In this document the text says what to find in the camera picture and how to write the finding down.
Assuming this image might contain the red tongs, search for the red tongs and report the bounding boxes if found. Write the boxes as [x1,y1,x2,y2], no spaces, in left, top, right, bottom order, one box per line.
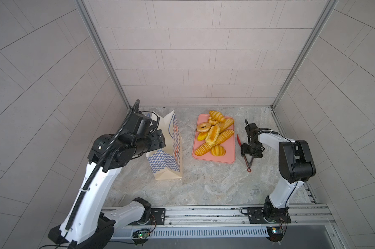
[237,135,254,172]

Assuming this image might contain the checkered paper bag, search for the checkered paper bag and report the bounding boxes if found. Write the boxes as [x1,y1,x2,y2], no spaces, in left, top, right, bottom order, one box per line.
[146,111,183,181]

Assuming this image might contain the round ridged bread bottom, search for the round ridged bread bottom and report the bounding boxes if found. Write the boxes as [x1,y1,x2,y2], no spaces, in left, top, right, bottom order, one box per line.
[211,145,226,157]

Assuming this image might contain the jam-filled ridged bread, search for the jam-filled ridged bread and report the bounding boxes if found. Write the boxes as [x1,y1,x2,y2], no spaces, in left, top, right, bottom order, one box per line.
[205,124,221,146]

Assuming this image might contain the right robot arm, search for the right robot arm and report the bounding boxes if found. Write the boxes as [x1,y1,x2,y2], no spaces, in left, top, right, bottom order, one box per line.
[237,123,316,223]

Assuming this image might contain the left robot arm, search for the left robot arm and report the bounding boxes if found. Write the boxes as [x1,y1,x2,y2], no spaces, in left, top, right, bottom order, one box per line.
[48,130,166,249]

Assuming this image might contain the long ridged bread right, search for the long ridged bread right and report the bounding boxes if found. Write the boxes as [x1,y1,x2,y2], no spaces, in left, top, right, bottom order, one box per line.
[214,129,235,145]

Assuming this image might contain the long oval bread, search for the long oval bread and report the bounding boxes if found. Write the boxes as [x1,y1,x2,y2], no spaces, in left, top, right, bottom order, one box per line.
[217,118,234,133]

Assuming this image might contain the small yellow bread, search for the small yellow bread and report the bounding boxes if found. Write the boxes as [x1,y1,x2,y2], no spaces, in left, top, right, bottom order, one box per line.
[197,132,208,141]

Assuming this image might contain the long ridged bread bottom-left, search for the long ridged bread bottom-left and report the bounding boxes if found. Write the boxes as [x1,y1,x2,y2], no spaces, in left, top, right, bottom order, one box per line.
[194,143,212,156]

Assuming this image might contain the small twisted bread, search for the small twisted bread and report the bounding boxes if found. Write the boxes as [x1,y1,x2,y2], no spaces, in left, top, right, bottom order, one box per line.
[208,116,219,126]

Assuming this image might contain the croissant bread top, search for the croissant bread top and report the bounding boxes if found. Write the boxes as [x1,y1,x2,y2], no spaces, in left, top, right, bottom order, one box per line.
[209,111,226,123]

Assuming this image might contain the pink tray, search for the pink tray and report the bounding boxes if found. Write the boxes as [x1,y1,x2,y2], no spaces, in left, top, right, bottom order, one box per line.
[192,111,235,164]

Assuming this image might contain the right circuit board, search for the right circuit board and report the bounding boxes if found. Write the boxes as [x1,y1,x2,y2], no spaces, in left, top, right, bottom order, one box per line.
[266,227,285,243]

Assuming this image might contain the circuit board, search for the circuit board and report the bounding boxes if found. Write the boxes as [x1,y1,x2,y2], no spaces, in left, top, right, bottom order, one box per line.
[266,227,285,243]
[132,229,151,239]

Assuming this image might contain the left circuit board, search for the left circuit board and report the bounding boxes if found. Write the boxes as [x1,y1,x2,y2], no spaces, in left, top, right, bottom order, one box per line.
[132,229,151,239]

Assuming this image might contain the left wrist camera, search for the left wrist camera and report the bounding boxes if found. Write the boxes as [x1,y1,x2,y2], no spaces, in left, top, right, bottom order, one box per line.
[127,113,152,136]

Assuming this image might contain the ring doughnut bread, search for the ring doughnut bread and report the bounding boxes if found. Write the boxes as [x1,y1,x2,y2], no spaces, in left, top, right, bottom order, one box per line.
[196,122,212,133]

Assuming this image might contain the left black cable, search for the left black cable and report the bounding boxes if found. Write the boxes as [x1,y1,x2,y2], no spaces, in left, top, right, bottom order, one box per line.
[37,99,140,249]

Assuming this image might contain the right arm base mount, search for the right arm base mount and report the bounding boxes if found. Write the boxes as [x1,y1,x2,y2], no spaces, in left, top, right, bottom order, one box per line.
[246,207,291,224]

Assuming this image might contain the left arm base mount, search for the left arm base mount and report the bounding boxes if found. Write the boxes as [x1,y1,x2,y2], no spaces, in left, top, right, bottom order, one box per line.
[130,208,166,226]

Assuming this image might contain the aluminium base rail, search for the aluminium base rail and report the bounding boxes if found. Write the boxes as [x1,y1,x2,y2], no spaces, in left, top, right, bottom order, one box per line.
[100,203,336,229]

